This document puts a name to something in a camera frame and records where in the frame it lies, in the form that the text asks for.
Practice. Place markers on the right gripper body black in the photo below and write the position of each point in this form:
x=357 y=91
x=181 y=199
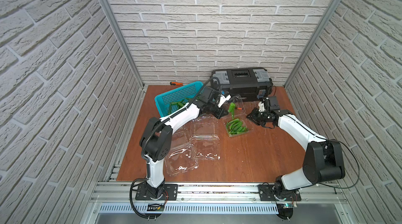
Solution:
x=258 y=117

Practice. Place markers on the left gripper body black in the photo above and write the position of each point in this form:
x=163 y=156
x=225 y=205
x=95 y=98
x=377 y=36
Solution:
x=221 y=109

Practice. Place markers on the green pepper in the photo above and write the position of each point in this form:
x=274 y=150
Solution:
x=231 y=110

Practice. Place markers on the clear pepper container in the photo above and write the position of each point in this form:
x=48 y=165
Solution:
x=240 y=125
x=204 y=138

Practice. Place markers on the teal plastic basket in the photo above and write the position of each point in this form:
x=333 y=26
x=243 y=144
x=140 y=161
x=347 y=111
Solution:
x=167 y=102

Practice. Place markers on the clear clamshell container with peppers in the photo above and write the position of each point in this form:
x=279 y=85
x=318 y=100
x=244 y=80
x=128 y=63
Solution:
x=181 y=157

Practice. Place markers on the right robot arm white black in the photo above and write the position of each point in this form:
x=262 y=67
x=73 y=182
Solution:
x=323 y=160

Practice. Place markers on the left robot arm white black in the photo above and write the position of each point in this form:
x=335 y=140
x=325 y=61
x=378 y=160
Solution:
x=157 y=137

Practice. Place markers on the black toolbox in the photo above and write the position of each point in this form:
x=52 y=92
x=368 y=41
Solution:
x=251 y=84

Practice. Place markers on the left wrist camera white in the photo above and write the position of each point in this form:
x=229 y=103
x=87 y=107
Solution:
x=223 y=99

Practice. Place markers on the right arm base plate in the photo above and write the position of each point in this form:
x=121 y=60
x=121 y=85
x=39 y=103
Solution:
x=270 y=192

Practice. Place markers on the aluminium frame post left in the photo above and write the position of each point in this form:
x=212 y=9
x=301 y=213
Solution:
x=107 y=8

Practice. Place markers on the aluminium frame post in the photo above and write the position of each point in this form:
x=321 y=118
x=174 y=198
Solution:
x=107 y=8
x=327 y=15

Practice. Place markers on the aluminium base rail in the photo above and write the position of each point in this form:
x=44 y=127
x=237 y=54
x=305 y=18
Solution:
x=209 y=198

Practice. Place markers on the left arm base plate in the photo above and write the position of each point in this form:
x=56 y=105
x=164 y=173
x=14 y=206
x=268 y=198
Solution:
x=156 y=191

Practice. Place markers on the aluminium frame post right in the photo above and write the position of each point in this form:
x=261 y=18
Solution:
x=327 y=15

